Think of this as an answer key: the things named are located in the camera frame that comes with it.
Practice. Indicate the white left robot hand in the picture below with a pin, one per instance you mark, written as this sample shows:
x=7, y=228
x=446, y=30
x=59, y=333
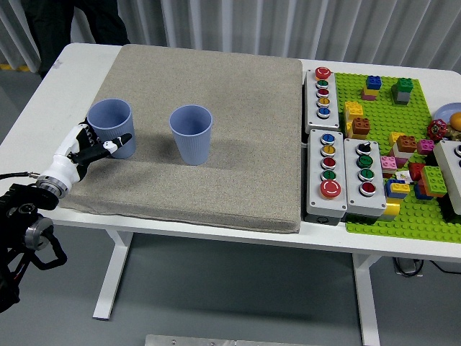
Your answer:
x=63, y=166

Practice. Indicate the blue ribbed plastic cup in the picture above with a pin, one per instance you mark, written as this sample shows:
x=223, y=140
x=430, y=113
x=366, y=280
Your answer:
x=194, y=147
x=108, y=119

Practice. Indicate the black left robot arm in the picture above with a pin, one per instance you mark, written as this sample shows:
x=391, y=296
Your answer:
x=21, y=212

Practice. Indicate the white table leg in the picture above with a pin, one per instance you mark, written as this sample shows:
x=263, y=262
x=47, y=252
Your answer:
x=365, y=299
x=109, y=274

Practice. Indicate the person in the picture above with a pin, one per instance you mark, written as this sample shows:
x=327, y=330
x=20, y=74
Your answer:
x=72, y=21

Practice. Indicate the grey-brown fabric mat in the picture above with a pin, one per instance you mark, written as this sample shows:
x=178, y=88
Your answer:
x=216, y=144

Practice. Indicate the grey box with emergency button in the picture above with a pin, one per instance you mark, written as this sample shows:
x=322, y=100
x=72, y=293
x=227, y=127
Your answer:
x=314, y=194

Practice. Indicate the grey five-button control box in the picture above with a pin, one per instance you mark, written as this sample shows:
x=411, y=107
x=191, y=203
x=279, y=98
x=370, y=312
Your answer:
x=313, y=108

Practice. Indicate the yellow toy brick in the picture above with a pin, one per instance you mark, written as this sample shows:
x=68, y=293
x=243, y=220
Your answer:
x=395, y=138
x=399, y=188
x=353, y=109
x=348, y=129

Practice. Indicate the brown toy brick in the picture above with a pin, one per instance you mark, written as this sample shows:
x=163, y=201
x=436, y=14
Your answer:
x=361, y=126
x=407, y=142

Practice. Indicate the pink toy brick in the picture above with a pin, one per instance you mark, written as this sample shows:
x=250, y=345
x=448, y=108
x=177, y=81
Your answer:
x=368, y=95
x=389, y=163

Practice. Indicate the green studded baseplate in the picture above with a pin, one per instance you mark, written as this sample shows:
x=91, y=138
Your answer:
x=381, y=119

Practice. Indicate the blue toy brick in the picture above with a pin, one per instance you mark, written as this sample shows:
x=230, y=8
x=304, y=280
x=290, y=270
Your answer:
x=419, y=194
x=374, y=82
x=389, y=187

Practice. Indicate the white pleated curtain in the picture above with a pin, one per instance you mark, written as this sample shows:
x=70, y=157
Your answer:
x=360, y=29

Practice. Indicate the yellow cylinder toy piece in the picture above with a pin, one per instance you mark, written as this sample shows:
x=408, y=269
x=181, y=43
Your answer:
x=393, y=208

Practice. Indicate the white toy brick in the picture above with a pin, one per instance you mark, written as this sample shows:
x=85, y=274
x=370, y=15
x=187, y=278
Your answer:
x=400, y=153

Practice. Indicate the grey toy brick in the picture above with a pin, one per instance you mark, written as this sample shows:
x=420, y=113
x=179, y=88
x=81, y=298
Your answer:
x=401, y=97

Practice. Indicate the red toy brick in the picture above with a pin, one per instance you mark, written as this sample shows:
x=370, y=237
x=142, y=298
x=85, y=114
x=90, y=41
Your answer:
x=417, y=171

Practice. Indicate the grey power strip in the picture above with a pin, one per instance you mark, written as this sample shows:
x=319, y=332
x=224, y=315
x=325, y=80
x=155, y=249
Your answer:
x=408, y=266

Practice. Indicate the orange toy brick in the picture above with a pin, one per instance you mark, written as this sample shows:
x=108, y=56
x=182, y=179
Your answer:
x=424, y=186

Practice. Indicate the magenta toy brick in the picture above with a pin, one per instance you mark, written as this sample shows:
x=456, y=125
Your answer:
x=426, y=146

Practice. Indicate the large green toy brick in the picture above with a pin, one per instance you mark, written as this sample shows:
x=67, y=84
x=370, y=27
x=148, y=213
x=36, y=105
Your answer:
x=434, y=177

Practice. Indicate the red valve handwheel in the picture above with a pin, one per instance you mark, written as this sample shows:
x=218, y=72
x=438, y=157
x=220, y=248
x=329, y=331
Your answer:
x=437, y=129

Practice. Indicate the white control box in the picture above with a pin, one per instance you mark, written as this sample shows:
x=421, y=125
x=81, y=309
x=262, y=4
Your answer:
x=446, y=158

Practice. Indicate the light blue plate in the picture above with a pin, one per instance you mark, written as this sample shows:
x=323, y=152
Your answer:
x=446, y=110

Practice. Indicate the brown lumpy object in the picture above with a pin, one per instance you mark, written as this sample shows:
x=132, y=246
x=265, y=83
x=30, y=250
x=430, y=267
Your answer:
x=455, y=135

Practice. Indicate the orange fruit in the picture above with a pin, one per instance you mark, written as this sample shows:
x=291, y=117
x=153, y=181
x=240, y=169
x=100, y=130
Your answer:
x=456, y=120

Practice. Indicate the grey box with selector switch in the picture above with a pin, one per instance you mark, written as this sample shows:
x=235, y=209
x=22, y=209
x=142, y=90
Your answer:
x=354, y=194

